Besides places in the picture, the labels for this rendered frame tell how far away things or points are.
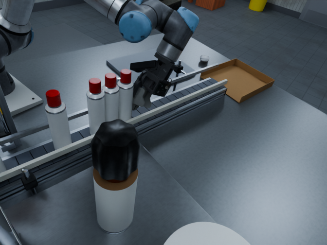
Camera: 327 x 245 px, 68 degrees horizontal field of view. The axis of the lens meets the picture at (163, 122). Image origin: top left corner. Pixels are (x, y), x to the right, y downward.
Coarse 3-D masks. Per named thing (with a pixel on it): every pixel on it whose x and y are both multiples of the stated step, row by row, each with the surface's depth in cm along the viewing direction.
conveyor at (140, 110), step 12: (204, 84) 113; (168, 96) 102; (180, 96) 103; (144, 108) 93; (144, 120) 88; (84, 132) 80; (48, 144) 74; (24, 156) 70; (36, 156) 70; (60, 156) 72; (36, 168) 67; (12, 180) 64
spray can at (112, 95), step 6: (108, 78) 69; (114, 78) 70; (108, 84) 70; (114, 84) 71; (108, 90) 71; (114, 90) 72; (108, 96) 72; (114, 96) 72; (108, 102) 73; (114, 102) 74; (108, 108) 75; (114, 108) 76; (108, 114) 77; (114, 114) 77; (108, 120) 78
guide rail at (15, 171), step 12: (216, 84) 107; (192, 96) 99; (156, 108) 89; (168, 108) 93; (132, 120) 82; (72, 144) 71; (84, 144) 73; (48, 156) 67; (12, 168) 62; (0, 180) 61
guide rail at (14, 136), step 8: (216, 64) 111; (192, 72) 103; (200, 72) 106; (176, 80) 97; (80, 112) 75; (32, 128) 67; (40, 128) 68; (8, 136) 64; (16, 136) 65; (24, 136) 66; (0, 144) 63
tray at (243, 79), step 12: (204, 72) 127; (216, 72) 132; (228, 72) 134; (240, 72) 136; (252, 72) 136; (228, 84) 125; (240, 84) 126; (252, 84) 128; (264, 84) 130; (240, 96) 118; (252, 96) 120
